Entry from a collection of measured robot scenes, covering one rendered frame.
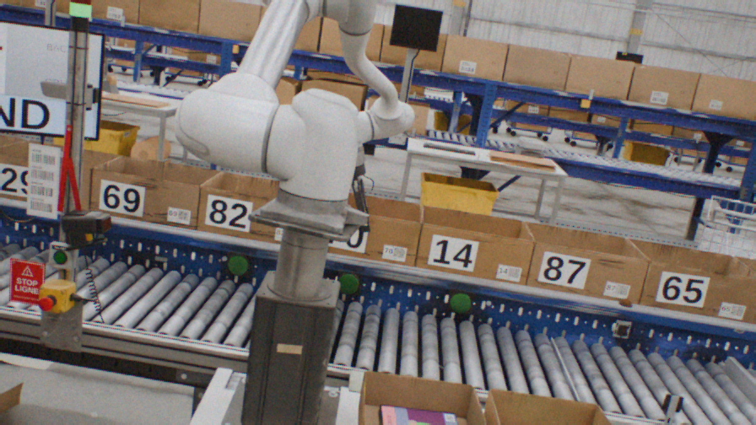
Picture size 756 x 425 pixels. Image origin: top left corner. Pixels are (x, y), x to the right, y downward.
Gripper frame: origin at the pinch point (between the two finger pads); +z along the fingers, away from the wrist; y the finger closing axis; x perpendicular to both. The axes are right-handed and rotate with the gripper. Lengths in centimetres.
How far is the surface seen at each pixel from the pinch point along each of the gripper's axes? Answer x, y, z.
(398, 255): 9.2, 0.6, 14.3
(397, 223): 11.0, 0.5, 2.9
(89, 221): -63, 67, -29
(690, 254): 116, -28, 42
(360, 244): -3.2, 0.6, 8.0
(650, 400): 77, 46, 57
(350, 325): -7.9, 29.0, 26.2
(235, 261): -46.2, 8.2, 4.2
